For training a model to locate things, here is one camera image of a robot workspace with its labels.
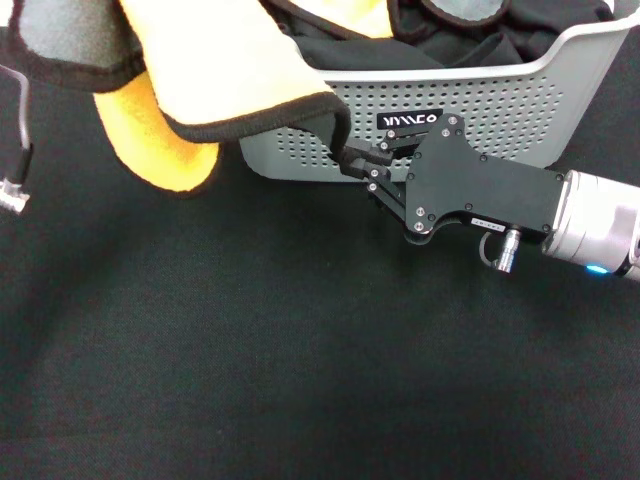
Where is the black cable with spring plug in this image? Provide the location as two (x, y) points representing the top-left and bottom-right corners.
(0, 64), (35, 216)

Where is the yellow towel with black trim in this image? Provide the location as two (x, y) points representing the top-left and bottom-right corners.
(344, 0), (396, 40)

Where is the grey cable with silver plug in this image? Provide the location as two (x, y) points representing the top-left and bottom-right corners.
(478, 227), (524, 274)

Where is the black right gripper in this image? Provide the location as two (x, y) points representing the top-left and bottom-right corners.
(339, 113), (571, 246)

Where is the grey perforated plastic storage box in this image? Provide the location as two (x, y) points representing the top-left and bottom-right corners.
(238, 14), (640, 184)

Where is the yellow and grey towel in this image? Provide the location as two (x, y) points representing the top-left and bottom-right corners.
(0, 0), (354, 199)

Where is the grey towel with black trim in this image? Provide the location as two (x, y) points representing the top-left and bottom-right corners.
(419, 0), (511, 26)

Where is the black cloth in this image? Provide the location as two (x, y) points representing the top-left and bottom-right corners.
(264, 0), (615, 71)

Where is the black tablecloth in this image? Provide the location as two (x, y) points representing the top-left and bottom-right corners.
(0, 24), (640, 480)

